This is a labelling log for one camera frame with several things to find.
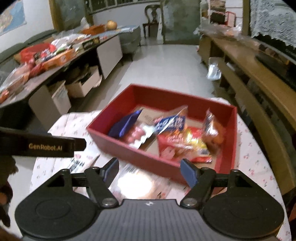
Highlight clear round cake packet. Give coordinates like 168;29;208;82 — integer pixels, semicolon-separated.
109;163;171;202

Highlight red yellow snack packet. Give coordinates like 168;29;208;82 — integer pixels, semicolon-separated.
157;126;212;163

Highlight small orange pastry packet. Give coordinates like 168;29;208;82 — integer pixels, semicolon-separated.
202;109;226;154

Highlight blue foil snack packet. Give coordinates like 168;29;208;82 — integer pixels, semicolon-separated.
108;109;142;138

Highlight vacuum packed sausages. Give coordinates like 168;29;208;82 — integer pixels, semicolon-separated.
121;121;154;149

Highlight white spicy strip packet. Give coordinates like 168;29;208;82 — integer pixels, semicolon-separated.
67;152;100;174

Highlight person left hand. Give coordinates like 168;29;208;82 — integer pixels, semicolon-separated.
1;156;18;227

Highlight cherry print tablecloth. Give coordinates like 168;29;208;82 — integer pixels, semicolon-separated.
29;97;292;241

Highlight clear plastic storage bin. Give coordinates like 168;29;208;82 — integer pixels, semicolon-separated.
48;80;71;115

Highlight white storage box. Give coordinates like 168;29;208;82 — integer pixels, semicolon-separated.
66;66;102;98

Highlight orange cardboard box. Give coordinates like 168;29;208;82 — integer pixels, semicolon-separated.
42;49;76;71

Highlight red plastic bag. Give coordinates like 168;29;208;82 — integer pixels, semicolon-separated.
20;43;56;63

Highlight silver gift bag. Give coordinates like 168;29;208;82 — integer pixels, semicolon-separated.
207;57;222;81

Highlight wooden tv cabinet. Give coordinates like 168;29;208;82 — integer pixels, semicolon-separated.
199;31;295;195

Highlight black snack box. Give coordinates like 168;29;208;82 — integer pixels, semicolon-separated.
82;37;100;50

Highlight dark coffee table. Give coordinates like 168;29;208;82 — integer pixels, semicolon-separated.
0;32;123;130

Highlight grey sofa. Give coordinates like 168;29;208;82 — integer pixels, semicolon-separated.
119;26;142;61

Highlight orange plastic basket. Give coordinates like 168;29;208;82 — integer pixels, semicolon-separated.
80;24;105;36

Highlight yellow pomelo fruit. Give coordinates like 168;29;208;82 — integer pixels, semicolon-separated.
106;20;117;31

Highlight television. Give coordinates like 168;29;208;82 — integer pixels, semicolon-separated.
254;34;296;79

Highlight wooden chair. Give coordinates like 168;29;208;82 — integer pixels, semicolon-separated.
142;4;161;39

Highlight white lace cloth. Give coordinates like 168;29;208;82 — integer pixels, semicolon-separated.
250;0;295;47

